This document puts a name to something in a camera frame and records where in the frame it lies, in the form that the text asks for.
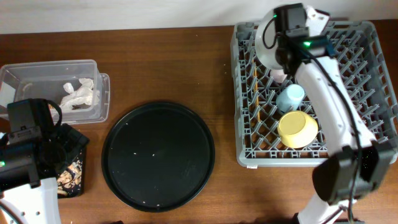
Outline grey round plate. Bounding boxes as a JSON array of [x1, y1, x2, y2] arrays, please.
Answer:
[[255, 9, 282, 70]]

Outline pink cup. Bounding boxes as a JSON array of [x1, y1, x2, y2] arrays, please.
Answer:
[[270, 70, 287, 83]]

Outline wooden chopstick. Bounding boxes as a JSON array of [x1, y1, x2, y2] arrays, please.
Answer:
[[252, 61, 261, 122]]

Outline light blue cup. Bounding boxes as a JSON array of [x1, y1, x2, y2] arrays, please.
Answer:
[[275, 84, 305, 113]]

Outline yellow bowl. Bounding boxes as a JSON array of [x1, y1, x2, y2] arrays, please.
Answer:
[[277, 111, 318, 149]]

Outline white tissue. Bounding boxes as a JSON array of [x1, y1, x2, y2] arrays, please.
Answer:
[[59, 78, 100, 112]]

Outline peanut shells and rice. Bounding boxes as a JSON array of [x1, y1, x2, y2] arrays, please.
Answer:
[[57, 159, 83, 198]]

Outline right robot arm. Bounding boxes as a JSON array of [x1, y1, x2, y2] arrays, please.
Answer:
[[273, 3, 396, 223]]

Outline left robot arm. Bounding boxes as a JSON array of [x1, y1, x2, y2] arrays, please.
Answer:
[[1, 98, 90, 223]]

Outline grey dishwasher rack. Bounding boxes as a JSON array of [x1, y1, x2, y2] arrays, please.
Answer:
[[230, 21, 397, 169]]

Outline round black serving tray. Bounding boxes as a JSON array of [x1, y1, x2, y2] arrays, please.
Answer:
[[101, 101, 215, 213]]

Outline clear plastic bin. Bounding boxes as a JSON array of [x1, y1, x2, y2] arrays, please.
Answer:
[[1, 60, 110, 124]]

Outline black rectangular tray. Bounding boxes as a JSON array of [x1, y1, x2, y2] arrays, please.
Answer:
[[57, 124, 90, 198]]

